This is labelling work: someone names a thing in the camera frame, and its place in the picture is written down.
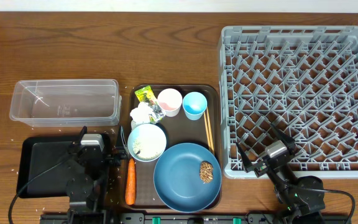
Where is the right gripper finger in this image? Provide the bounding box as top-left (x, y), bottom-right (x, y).
top-left (236, 142), bottom-right (254, 173)
top-left (270, 123), bottom-right (295, 152)

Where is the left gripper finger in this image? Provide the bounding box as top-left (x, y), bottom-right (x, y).
top-left (115, 126), bottom-right (129, 156)
top-left (68, 126), bottom-right (87, 152)

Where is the light blue rice bowl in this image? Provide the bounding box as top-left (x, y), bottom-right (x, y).
top-left (127, 124), bottom-right (167, 162)

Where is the white tissue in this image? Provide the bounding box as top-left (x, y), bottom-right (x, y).
top-left (130, 102), bottom-right (152, 125)

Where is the orange carrot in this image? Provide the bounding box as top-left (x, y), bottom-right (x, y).
top-left (125, 159), bottom-right (136, 205)

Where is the yellow snack wrapper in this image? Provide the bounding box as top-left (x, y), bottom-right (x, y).
top-left (135, 85), bottom-right (166, 124)

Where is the blue plate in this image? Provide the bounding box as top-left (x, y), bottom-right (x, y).
top-left (154, 142), bottom-right (222, 213)

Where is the pink cup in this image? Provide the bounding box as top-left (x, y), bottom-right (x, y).
top-left (157, 88), bottom-right (183, 117)

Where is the light blue cup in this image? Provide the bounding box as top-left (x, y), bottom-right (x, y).
top-left (182, 91), bottom-right (208, 121)

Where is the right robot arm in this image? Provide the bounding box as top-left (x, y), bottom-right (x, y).
top-left (236, 124), bottom-right (325, 223)

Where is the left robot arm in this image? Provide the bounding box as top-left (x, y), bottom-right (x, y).
top-left (65, 126), bottom-right (129, 224)

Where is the grey dishwasher rack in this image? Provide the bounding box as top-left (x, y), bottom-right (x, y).
top-left (218, 26), bottom-right (358, 179)

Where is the black tray bin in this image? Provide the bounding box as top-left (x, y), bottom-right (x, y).
top-left (17, 136), bottom-right (91, 198)

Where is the brown food clump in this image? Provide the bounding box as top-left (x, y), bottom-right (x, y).
top-left (200, 161), bottom-right (213, 184)

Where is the brown serving tray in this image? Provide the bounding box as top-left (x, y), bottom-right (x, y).
top-left (131, 85), bottom-right (221, 210)

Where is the clear plastic bin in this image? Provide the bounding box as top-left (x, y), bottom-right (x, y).
top-left (9, 79), bottom-right (122, 127)

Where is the wooden chopstick left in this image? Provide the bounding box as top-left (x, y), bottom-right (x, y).
top-left (203, 112), bottom-right (213, 153)

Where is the wooden chopstick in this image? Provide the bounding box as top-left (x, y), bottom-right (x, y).
top-left (205, 108), bottom-right (215, 155)
top-left (203, 112), bottom-right (213, 153)

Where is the wooden chopstick right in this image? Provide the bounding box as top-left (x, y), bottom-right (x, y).
top-left (205, 108), bottom-right (215, 155)

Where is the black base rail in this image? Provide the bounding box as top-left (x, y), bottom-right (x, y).
top-left (39, 212), bottom-right (352, 224)

